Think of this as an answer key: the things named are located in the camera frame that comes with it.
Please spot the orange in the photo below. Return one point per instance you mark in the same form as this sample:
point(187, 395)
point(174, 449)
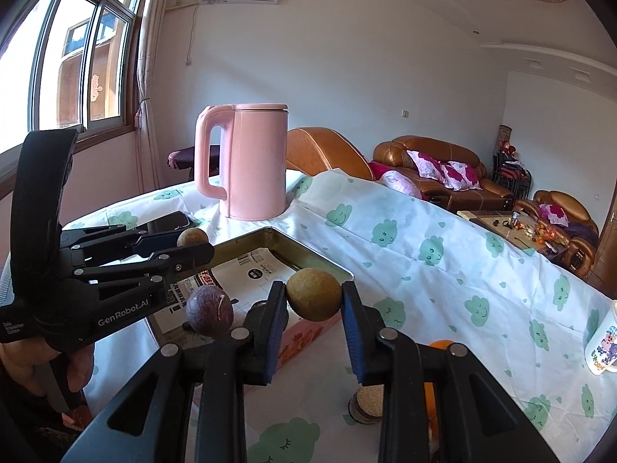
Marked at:
point(441, 345)

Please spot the purple floral cushion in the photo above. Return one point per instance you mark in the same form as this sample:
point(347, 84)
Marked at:
point(553, 214)

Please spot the large brown round fruit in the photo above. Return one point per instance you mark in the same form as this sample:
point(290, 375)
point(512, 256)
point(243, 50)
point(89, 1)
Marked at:
point(314, 295)

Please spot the small purple-topped table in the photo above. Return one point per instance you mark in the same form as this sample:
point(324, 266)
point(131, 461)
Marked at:
point(182, 158)

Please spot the beige curtain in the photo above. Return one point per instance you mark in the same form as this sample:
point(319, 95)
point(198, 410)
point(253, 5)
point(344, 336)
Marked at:
point(154, 82)

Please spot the dark round fruit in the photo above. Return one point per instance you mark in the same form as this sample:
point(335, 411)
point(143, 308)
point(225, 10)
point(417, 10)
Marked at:
point(257, 306)

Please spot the metal tray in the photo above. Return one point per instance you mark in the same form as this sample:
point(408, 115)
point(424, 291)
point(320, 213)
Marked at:
point(311, 252)

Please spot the person's left hand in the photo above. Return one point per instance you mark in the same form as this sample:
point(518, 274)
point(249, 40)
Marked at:
point(82, 369)

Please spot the window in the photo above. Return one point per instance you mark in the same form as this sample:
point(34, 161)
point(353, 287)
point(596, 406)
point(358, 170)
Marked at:
point(72, 58)

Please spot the white cloud-print tablecloth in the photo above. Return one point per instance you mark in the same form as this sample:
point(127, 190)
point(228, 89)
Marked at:
point(434, 270)

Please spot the white floral pillow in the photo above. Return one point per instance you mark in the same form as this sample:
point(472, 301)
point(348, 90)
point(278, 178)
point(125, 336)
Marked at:
point(460, 176)
point(425, 164)

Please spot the brown leather chaise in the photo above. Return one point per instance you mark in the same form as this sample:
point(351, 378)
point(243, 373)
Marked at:
point(328, 152)

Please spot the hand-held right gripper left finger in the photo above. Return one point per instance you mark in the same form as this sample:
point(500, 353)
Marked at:
point(274, 333)

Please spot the orange printed carton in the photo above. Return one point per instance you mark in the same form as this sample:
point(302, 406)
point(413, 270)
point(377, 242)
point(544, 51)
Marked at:
point(303, 343)

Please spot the white cartoon mug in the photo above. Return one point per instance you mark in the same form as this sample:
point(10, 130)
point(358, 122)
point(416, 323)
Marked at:
point(602, 342)

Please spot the printed paper sheet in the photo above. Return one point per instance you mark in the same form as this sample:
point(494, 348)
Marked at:
point(241, 270)

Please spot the stacked dark chairs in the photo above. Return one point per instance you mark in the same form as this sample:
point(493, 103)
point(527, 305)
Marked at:
point(511, 173)

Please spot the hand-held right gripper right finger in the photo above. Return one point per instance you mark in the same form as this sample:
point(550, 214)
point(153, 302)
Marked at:
point(354, 335)

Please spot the brown leather sofa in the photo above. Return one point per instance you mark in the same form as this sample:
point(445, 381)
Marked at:
point(482, 190)

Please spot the wooden coffee table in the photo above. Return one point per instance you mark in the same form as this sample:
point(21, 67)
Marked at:
point(487, 222)

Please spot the pink pillow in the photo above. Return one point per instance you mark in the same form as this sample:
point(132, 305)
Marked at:
point(400, 184)

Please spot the small brown round fruit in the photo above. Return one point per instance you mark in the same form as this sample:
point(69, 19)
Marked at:
point(192, 237)

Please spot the brown leather armchair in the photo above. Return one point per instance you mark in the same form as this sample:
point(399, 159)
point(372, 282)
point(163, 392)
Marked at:
point(581, 241)

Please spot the wooden door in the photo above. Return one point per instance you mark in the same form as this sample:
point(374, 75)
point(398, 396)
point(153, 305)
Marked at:
point(606, 255)

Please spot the pink electric kettle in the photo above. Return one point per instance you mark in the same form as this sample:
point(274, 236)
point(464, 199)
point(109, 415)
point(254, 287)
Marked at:
point(255, 164)

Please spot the purple passion fruit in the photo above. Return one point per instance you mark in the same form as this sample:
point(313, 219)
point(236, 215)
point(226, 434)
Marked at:
point(208, 311)

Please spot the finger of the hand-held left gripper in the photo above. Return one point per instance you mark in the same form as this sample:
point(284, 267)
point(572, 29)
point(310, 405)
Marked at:
point(159, 242)
point(188, 255)

